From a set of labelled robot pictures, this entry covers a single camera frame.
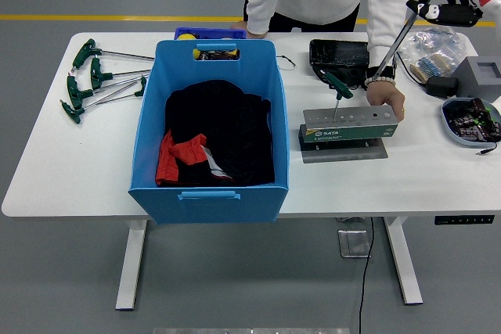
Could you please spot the person's right hand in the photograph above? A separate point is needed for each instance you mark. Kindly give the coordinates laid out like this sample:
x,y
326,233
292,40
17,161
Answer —
x,y
238,26

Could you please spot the person's left hand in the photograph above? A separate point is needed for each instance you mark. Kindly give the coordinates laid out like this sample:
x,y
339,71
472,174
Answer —
x,y
385,97

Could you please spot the green grey hex key rack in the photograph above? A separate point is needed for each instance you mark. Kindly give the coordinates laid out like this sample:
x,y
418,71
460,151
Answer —
x,y
344,134

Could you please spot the person's right forearm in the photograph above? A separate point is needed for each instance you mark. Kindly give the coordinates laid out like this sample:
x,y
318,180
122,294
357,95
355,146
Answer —
x,y
258,17

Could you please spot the person's left forearm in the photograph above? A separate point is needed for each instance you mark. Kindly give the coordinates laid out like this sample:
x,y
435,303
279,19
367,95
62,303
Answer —
x,y
385,36

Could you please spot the grey foam box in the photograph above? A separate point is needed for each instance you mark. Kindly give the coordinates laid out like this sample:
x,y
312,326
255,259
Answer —
x,y
469,76

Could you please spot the light blue plastic box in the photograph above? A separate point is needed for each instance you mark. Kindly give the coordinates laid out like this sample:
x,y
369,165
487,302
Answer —
x,y
211,209

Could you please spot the black wristwatch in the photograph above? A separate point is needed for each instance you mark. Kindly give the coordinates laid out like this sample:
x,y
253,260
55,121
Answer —
x,y
385,72

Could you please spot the dark blue plastic bin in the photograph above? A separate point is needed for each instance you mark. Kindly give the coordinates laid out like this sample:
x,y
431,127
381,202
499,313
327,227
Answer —
x,y
211,32

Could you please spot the yellow ball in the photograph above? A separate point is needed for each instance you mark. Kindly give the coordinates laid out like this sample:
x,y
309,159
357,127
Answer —
x,y
186,36

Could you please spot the taped resistor bundle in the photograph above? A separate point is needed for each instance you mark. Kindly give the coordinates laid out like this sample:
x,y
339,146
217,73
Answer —
x,y
430,68

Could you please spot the black power adapter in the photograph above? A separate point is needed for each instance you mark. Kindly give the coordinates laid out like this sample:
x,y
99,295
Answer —
x,y
442,87

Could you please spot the black plastic tray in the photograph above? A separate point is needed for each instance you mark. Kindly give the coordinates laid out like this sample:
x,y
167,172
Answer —
x,y
338,54

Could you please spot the pale blue oval bowl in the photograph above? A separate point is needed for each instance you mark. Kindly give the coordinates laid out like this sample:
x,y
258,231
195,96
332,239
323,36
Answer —
x,y
446,123

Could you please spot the clear plastic parts bag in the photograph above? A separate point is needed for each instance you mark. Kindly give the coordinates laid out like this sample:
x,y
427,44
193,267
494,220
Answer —
x,y
430,42

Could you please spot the dark parts pile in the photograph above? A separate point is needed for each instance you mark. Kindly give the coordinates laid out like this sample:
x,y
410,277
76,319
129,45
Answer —
x,y
469,123

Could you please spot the black garment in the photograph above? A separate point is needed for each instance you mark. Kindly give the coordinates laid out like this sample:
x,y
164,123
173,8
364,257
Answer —
x,y
219,123

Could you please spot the red garment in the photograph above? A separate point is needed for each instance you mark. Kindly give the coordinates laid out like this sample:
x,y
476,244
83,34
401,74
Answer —
x,y
188,152

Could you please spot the black table control panel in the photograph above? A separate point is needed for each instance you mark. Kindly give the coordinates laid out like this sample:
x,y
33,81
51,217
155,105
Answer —
x,y
463,220

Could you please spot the metal floor plate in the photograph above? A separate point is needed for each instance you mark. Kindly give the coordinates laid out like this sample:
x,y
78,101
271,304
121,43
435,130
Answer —
x,y
352,244

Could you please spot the white table leg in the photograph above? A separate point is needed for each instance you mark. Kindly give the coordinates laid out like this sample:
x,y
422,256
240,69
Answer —
x,y
131,263
403,263

